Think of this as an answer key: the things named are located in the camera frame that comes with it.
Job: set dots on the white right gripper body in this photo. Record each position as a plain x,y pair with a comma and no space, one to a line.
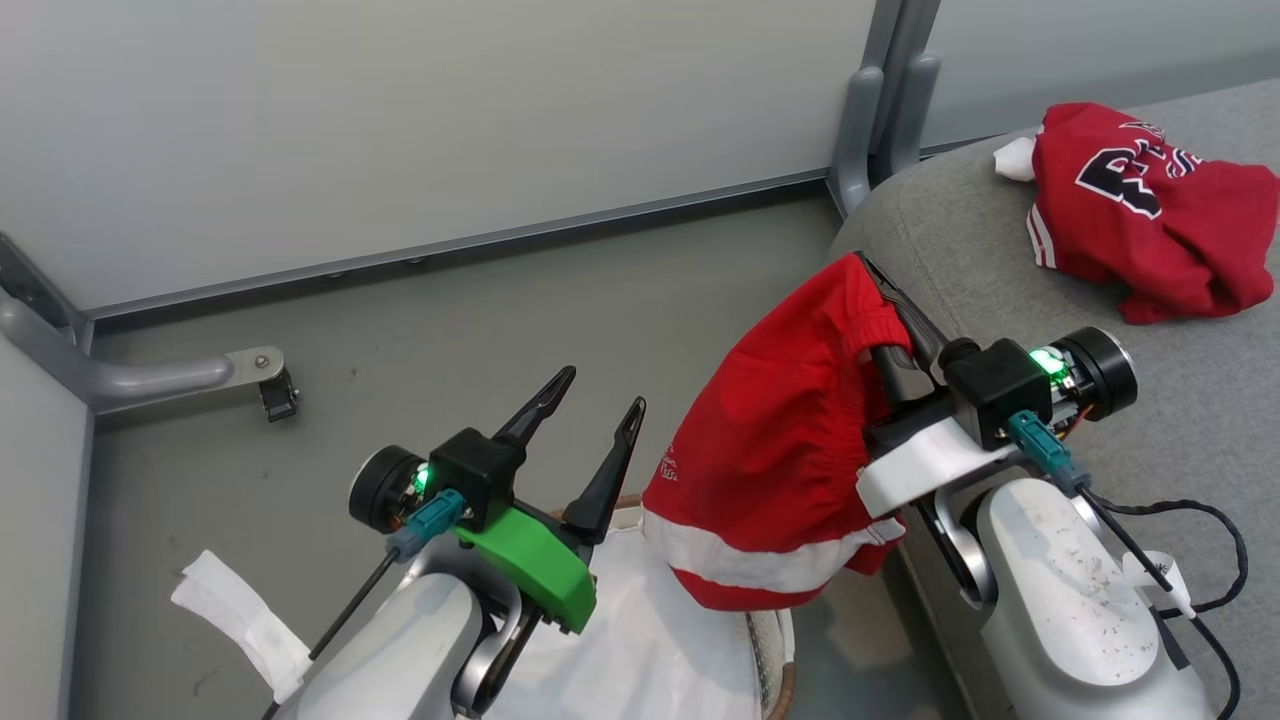
920,465

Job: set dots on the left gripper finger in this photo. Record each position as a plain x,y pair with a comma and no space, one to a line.
535,412
608,480

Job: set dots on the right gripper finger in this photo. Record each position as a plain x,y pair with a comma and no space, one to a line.
915,320
900,375

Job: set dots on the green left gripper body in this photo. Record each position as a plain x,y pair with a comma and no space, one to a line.
540,565

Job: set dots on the red shorts white hem band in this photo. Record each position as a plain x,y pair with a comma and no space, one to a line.
770,450

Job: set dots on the red jersey black lettering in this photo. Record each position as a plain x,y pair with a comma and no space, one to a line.
1150,240

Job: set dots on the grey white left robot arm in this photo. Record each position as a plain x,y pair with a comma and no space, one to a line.
400,650

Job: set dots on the grey fabric sofa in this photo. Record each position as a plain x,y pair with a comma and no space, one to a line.
1000,260

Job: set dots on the white cloth basket liner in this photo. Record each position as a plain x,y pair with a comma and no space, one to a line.
650,640

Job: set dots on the white tape tag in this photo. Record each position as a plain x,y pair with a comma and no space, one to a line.
1150,572
240,620

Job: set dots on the black caster wheel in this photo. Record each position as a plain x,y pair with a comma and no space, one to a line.
278,398

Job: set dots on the grey partition support foot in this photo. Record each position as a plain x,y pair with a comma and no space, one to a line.
150,378

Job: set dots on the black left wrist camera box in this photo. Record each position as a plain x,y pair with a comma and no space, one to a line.
475,470

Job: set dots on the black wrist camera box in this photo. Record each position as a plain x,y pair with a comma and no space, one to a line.
995,385
475,470

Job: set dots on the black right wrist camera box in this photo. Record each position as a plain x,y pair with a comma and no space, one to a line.
995,385

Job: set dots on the grey partition post base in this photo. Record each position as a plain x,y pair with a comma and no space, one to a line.
855,140

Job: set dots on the dark metal hinge bracket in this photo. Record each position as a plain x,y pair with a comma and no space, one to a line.
30,285

